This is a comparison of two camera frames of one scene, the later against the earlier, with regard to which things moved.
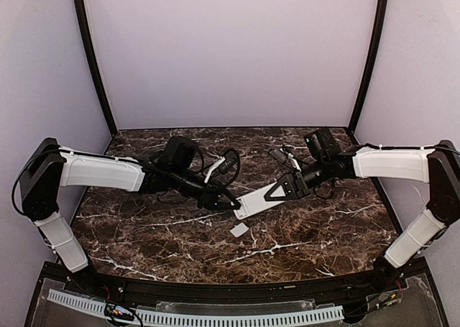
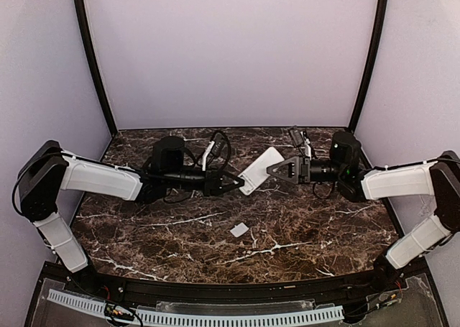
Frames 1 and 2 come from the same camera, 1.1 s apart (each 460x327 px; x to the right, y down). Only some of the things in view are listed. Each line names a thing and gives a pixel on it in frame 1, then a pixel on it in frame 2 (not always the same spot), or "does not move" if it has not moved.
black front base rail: (405, 295) does not move
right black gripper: (298, 186) → (303, 169)
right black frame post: (379, 34) does not move
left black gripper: (207, 200) → (209, 183)
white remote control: (254, 202) → (256, 173)
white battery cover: (239, 229) does not move
